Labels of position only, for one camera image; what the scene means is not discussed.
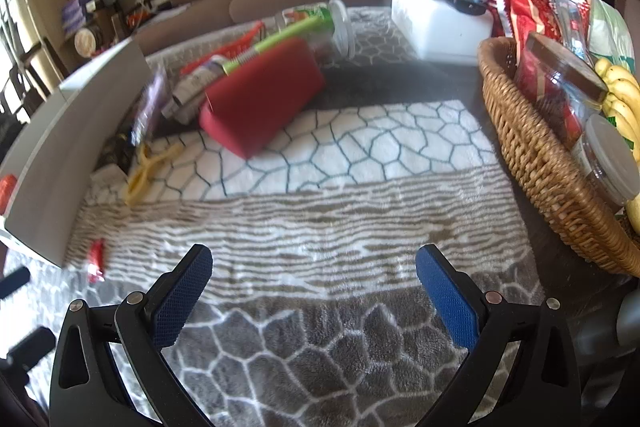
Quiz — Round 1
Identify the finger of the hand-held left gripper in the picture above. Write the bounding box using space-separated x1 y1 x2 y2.
0 268 31 301
0 327 56 370

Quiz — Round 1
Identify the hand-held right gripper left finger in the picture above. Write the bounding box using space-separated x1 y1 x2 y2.
49 244 214 427

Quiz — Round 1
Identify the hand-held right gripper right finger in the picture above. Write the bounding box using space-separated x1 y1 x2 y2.
415 244 584 427

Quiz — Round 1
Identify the white cardboard box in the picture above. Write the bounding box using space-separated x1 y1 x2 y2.
0 39 157 269

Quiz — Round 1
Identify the red leather pouch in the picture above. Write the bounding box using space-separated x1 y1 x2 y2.
198 38 327 160

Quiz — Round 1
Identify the green tube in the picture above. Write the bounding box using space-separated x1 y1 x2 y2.
224 16 326 76

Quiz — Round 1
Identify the small red packet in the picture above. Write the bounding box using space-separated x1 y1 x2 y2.
87 239 107 283

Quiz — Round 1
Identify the small red item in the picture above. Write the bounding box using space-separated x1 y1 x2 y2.
0 174 19 214

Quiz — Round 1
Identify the wicker basket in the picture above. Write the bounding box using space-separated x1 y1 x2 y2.
477 37 640 279

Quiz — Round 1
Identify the purple packet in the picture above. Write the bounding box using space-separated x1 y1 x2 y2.
131 67 169 144

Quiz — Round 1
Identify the white lid plastic jar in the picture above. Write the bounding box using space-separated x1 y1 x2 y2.
570 114 640 208

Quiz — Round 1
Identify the silver packet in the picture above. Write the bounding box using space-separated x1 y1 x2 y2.
161 54 232 124

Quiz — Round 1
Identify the brown lid plastic jar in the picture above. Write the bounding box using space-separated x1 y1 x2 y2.
514 32 609 148

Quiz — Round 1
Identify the bunch of bananas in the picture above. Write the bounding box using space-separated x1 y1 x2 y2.
594 57 640 235

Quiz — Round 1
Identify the white tissue box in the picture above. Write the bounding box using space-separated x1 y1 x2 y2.
390 0 494 67

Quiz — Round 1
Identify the clear plastic jar green label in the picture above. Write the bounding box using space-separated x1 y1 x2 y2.
275 0 357 60

